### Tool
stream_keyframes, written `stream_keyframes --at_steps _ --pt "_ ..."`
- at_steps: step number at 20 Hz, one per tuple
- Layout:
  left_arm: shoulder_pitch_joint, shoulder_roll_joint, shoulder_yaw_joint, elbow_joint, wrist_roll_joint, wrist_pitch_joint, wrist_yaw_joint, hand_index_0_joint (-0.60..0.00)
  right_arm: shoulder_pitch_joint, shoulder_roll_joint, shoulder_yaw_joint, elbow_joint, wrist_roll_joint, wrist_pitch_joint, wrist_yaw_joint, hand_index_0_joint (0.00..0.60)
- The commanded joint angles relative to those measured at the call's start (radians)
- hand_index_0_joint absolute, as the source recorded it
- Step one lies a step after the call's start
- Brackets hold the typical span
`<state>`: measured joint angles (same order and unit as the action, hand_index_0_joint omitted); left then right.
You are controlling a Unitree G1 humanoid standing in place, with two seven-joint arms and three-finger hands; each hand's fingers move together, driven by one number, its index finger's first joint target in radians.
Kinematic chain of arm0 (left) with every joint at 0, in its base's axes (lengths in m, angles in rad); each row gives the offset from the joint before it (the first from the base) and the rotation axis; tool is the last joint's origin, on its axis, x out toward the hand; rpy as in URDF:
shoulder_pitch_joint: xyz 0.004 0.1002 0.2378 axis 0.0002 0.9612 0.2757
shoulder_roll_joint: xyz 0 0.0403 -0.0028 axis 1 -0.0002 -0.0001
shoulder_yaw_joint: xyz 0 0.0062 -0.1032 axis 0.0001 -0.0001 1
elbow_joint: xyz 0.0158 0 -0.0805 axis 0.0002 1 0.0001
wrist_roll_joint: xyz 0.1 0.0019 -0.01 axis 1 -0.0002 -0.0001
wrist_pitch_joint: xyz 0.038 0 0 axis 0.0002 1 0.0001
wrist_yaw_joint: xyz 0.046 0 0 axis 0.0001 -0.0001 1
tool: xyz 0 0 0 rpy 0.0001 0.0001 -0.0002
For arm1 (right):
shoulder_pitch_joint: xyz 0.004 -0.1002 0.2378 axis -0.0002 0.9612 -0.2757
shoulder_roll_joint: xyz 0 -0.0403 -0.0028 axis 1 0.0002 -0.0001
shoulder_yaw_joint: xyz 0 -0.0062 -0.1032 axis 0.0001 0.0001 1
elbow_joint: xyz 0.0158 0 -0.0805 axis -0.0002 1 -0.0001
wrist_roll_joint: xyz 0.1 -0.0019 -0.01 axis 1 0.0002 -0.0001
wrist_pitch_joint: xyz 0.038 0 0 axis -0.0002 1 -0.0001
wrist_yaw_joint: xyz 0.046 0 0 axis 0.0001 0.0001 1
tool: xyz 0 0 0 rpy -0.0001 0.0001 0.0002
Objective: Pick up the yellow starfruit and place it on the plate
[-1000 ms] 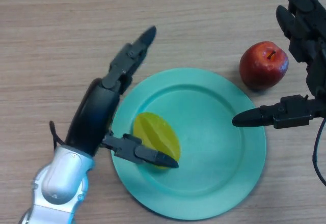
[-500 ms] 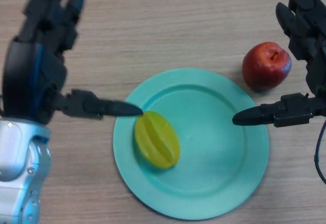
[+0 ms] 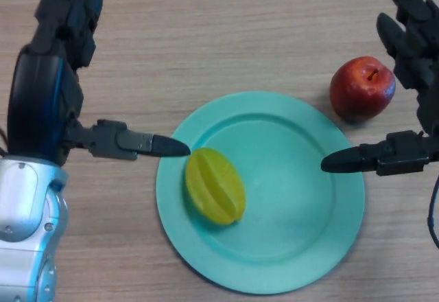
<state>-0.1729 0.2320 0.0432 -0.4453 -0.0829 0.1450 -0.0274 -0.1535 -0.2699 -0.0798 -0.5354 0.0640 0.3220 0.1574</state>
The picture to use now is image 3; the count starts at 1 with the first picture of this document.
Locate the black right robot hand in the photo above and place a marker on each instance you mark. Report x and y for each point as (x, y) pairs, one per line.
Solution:
(425, 89)

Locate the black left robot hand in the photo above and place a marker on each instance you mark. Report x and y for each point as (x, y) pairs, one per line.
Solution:
(37, 103)

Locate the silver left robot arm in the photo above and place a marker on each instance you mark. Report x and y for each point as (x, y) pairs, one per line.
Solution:
(27, 230)

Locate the green round plate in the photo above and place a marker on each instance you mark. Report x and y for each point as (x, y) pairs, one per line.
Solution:
(291, 219)

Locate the red apple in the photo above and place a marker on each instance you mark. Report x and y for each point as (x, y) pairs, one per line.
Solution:
(360, 91)

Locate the yellow starfruit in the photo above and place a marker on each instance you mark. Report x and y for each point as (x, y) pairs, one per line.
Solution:
(216, 187)

